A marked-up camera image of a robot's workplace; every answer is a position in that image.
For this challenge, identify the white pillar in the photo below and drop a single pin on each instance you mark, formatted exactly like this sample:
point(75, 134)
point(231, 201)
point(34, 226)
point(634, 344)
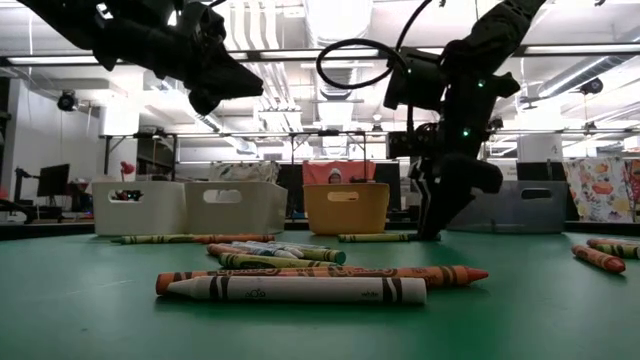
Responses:
point(540, 147)

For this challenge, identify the black ceiling spotlight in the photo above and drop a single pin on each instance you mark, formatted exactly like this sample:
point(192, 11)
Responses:
point(591, 86)
point(67, 101)

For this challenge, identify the red desk lamp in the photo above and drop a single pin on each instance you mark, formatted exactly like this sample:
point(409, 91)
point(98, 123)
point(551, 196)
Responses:
point(127, 167)

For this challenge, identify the white crumpled sheet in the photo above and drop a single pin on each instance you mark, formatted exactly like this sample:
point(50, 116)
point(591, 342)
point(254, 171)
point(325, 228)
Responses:
point(245, 172)

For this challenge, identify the black metal rack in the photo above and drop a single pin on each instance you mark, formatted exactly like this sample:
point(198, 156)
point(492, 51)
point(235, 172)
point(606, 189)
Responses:
point(106, 155)

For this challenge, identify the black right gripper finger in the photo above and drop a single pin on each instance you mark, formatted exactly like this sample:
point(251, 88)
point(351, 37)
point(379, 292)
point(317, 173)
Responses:
point(425, 210)
point(447, 215)

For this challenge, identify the white crayon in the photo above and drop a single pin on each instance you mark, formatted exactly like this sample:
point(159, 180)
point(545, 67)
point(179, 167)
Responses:
point(310, 291)
point(272, 253)

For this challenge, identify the green table mat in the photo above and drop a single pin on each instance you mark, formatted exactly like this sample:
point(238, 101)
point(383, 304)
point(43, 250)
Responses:
point(100, 330)

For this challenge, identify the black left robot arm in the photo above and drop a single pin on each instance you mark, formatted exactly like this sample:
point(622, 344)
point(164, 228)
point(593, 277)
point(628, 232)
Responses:
point(65, 25)

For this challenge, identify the person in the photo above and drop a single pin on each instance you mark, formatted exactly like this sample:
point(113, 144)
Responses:
point(335, 176)

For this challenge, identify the silver ventilation duct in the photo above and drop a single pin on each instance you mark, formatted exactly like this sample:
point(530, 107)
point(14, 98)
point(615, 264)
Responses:
point(575, 75)
point(337, 100)

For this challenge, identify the yellow-green crayon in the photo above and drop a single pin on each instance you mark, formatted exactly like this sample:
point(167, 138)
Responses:
point(620, 251)
point(325, 256)
point(132, 240)
point(372, 238)
point(265, 261)
point(186, 238)

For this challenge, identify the dark grey plastic bin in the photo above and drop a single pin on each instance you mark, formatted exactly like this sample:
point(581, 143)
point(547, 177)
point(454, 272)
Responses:
point(530, 215)

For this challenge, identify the orange plastic bin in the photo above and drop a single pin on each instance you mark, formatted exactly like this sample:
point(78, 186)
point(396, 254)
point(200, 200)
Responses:
point(345, 217)

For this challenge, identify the light grey plastic bin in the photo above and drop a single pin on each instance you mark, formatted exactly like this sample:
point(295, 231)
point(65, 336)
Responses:
point(250, 215)

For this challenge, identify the black overhead beam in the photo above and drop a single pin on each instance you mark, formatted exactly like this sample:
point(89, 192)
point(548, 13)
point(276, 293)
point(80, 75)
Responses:
point(295, 62)

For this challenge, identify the red-orange crayon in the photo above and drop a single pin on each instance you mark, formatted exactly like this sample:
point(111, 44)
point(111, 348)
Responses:
point(455, 276)
point(610, 242)
point(220, 249)
point(236, 239)
point(162, 284)
point(597, 258)

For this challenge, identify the black monitor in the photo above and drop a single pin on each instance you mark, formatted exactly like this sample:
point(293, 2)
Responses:
point(52, 180)
point(540, 171)

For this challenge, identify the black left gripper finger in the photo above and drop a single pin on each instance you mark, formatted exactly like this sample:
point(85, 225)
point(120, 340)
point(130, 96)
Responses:
point(240, 82)

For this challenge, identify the floral cloth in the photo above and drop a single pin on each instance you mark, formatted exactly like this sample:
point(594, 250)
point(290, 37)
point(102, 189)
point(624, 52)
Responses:
point(600, 190)

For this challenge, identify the orange cloth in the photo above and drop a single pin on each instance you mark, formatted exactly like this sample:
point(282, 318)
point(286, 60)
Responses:
point(315, 172)

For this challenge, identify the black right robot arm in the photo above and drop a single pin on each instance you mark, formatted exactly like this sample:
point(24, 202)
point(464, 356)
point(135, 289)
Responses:
point(490, 35)

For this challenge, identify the white plastic bin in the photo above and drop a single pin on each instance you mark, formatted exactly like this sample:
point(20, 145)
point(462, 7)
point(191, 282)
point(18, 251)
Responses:
point(155, 215)

